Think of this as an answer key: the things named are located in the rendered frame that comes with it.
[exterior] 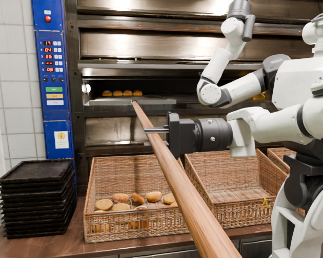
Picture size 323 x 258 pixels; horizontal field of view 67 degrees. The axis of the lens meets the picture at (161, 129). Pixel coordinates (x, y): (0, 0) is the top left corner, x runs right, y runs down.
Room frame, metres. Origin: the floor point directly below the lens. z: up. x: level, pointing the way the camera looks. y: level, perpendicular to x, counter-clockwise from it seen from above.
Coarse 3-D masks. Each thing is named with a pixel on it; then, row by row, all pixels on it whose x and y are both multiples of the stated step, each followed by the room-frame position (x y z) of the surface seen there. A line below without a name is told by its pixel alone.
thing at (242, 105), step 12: (84, 108) 1.48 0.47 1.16; (96, 108) 1.49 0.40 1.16; (108, 108) 1.50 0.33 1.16; (120, 108) 1.52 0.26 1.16; (132, 108) 1.53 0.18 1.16; (144, 108) 1.54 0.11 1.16; (156, 108) 1.56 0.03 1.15; (168, 108) 1.57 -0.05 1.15; (180, 108) 1.59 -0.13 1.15; (192, 108) 1.60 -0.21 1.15; (204, 108) 1.62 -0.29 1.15; (216, 108) 1.63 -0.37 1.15; (228, 108) 1.65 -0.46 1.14; (240, 108) 1.66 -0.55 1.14
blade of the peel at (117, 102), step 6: (90, 102) 1.49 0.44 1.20; (96, 102) 1.49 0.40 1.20; (102, 102) 1.50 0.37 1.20; (108, 102) 1.51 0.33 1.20; (114, 102) 1.51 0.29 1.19; (120, 102) 1.52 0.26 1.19; (126, 102) 1.52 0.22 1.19; (138, 102) 1.54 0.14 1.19; (144, 102) 1.54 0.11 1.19; (150, 102) 1.55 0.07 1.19; (156, 102) 1.56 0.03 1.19; (162, 102) 1.56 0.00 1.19; (168, 102) 1.57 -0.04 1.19; (174, 102) 1.57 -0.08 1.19
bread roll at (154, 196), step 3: (150, 192) 1.39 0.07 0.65; (153, 192) 1.39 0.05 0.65; (156, 192) 1.39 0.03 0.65; (159, 192) 1.40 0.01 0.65; (147, 195) 1.38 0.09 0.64; (150, 195) 1.38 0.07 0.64; (153, 195) 1.37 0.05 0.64; (156, 195) 1.38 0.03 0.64; (159, 195) 1.38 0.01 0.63; (147, 198) 1.38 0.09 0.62; (150, 198) 1.37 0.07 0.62; (153, 198) 1.37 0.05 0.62; (156, 198) 1.37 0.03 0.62; (159, 198) 1.38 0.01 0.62; (153, 201) 1.37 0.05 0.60; (156, 201) 1.38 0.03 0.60
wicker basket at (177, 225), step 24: (96, 168) 1.45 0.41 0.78; (96, 192) 1.41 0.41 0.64; (120, 192) 1.43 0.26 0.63; (144, 192) 1.45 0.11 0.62; (168, 192) 1.47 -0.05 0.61; (96, 216) 1.01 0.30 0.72; (120, 216) 1.03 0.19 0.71; (144, 216) 1.05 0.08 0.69; (168, 216) 1.22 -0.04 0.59; (96, 240) 1.01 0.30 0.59
